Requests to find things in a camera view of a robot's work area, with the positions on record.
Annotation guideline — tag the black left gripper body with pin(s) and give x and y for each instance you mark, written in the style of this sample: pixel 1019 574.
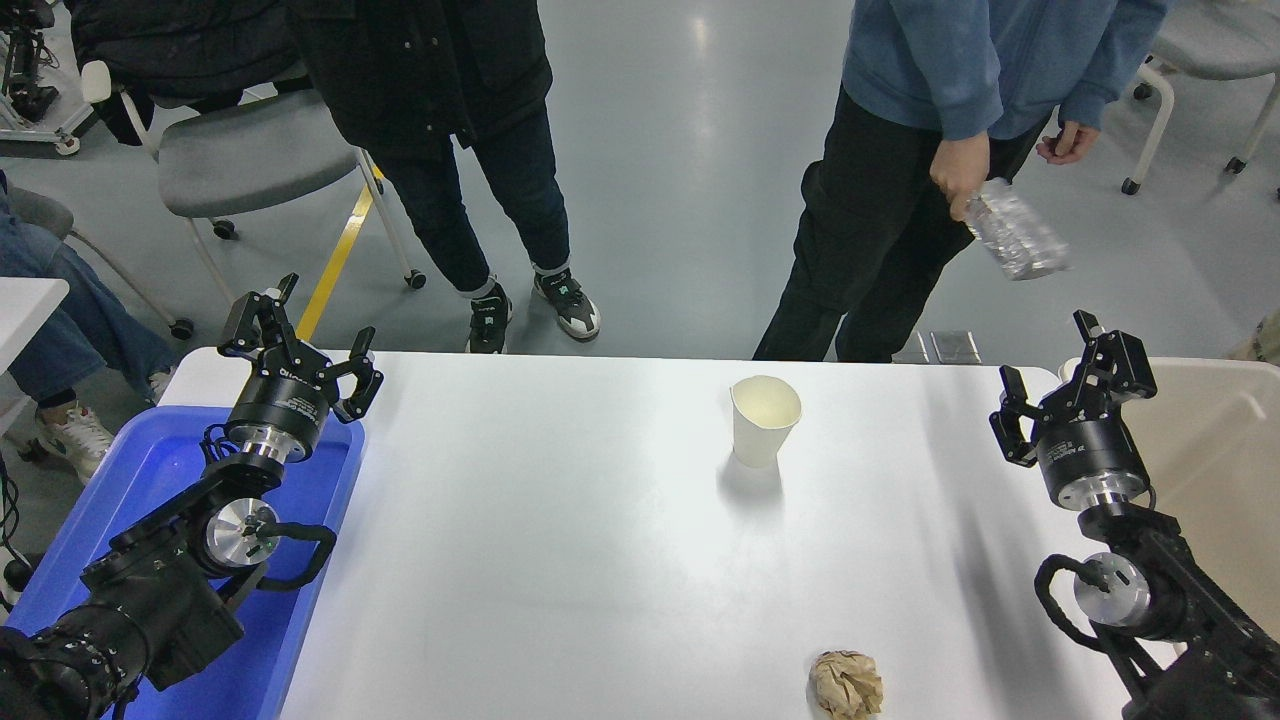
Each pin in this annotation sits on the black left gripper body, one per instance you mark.
pixel 285 405

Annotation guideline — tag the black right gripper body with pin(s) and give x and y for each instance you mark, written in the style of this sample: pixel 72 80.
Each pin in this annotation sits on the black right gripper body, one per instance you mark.
pixel 1090 455

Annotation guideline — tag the foil tray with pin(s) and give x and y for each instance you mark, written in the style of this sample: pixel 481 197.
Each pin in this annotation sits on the foil tray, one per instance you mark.
pixel 1020 235

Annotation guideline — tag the white paper cup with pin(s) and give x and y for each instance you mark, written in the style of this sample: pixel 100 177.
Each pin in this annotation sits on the white paper cup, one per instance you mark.
pixel 760 430

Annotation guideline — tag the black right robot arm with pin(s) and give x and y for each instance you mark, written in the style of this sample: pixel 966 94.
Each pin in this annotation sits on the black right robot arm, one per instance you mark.
pixel 1200 640

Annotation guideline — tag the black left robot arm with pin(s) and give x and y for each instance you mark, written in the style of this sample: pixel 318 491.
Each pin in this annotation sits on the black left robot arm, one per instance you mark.
pixel 150 600

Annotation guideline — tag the person's left hand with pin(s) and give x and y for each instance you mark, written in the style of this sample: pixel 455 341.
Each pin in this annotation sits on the person's left hand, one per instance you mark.
pixel 1070 145

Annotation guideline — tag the person's right hand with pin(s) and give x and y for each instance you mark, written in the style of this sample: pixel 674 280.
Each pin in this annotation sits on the person's right hand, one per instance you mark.
pixel 958 170

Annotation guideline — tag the large pale plastic bin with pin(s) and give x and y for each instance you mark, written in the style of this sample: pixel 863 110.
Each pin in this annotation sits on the large pale plastic bin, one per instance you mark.
pixel 1220 470

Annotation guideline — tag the person at table end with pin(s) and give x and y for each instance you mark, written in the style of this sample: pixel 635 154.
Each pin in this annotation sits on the person at table end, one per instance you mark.
pixel 1262 340

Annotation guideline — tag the blue plastic tray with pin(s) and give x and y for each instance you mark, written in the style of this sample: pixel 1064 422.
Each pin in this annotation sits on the blue plastic tray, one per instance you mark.
pixel 150 470

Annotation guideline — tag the seated person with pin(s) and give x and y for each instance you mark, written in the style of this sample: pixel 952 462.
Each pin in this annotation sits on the seated person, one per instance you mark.
pixel 70 320

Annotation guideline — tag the white side table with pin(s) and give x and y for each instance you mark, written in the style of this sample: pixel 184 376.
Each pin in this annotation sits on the white side table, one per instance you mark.
pixel 25 305

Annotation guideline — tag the grey office chair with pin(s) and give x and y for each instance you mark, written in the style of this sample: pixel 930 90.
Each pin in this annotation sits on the grey office chair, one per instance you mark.
pixel 45 212

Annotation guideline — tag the person holding foil tray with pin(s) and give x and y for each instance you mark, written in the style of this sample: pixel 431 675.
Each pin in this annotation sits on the person holding foil tray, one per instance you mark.
pixel 880 200

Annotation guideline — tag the standing person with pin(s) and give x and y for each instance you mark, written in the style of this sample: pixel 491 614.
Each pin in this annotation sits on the standing person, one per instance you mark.
pixel 430 80

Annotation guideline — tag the black jacket on chair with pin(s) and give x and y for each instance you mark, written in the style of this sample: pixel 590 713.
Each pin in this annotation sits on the black jacket on chair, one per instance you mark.
pixel 170 45

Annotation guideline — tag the crumpled tan paper ball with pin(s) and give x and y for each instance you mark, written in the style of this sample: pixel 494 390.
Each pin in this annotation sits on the crumpled tan paper ball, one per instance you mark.
pixel 846 685

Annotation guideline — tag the white equipment stand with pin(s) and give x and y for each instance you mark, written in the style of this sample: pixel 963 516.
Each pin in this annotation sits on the white equipment stand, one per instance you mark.
pixel 25 80

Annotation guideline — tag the grey chair with white frame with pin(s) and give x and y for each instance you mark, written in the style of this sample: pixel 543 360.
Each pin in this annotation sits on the grey chair with white frame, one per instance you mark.
pixel 250 150
pixel 1215 40

